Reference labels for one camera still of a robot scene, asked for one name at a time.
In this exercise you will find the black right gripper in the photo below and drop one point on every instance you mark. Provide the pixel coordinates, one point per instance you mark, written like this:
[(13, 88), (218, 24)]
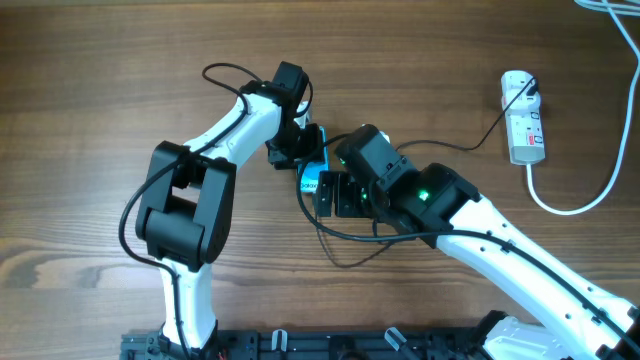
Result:
[(346, 205)]

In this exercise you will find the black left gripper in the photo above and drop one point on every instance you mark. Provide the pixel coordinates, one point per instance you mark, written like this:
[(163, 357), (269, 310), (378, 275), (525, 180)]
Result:
[(311, 150)]

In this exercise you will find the teal screen Galaxy smartphone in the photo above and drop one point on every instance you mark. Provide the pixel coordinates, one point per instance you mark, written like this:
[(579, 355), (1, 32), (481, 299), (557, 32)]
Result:
[(315, 172)]

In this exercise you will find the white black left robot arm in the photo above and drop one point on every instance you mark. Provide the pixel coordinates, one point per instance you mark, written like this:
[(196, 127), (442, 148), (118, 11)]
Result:
[(186, 202)]

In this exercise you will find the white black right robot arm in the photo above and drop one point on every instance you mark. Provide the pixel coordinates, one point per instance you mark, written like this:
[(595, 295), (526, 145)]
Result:
[(576, 318)]

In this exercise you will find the white power strip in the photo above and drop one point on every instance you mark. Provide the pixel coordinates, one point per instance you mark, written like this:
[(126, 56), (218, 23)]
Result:
[(521, 102)]

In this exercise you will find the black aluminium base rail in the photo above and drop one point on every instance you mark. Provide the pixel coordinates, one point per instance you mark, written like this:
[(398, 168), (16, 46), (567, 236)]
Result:
[(392, 343)]

